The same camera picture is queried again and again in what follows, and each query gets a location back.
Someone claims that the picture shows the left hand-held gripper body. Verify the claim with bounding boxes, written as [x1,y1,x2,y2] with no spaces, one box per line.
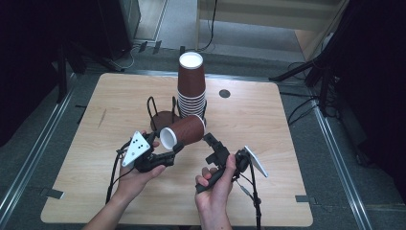
[121,130,161,173]

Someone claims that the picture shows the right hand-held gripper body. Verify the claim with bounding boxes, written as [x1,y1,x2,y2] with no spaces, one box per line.
[194,145,269,195]

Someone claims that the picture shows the single brown paper cup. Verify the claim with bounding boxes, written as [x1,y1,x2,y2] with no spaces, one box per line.
[159,114,207,151]

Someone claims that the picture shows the black wire cup holder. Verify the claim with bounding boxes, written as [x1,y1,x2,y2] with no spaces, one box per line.
[146,95,208,132]

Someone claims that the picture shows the stack of brown paper cups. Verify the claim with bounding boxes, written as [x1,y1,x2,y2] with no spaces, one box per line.
[176,51,207,120]

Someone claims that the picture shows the person's left hand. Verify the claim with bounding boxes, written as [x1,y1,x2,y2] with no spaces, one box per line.
[116,129,168,201]

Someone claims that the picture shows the person's right hand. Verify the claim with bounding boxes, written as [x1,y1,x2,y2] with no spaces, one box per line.
[194,153,237,211]

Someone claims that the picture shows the grey tape strip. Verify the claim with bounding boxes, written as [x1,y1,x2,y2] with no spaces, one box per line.
[294,194,318,206]
[39,187,65,201]

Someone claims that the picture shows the black tripod stand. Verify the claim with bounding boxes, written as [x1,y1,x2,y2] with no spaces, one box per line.
[268,47,341,118]

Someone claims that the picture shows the black cabinet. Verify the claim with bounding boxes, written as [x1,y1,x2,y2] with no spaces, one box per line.
[96,0,142,60]

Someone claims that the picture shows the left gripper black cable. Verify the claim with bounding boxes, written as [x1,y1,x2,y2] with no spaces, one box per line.
[104,147,137,205]

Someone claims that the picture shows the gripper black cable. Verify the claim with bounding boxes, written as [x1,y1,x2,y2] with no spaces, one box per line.
[104,147,137,205]
[235,159,263,230]

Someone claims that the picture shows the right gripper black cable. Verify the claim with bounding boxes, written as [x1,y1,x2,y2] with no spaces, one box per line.
[235,159,263,230]

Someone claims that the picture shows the black floor cables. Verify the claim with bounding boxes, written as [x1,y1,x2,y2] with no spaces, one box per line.
[279,61,320,127]

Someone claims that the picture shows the white floor cable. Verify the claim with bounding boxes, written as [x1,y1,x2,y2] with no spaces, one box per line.
[109,43,142,72]

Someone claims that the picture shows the metal floor rail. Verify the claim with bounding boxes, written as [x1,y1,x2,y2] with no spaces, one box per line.
[310,99,373,230]
[0,72,79,221]

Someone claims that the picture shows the black hanging cable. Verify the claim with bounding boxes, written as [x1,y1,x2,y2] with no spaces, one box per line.
[192,0,219,53]

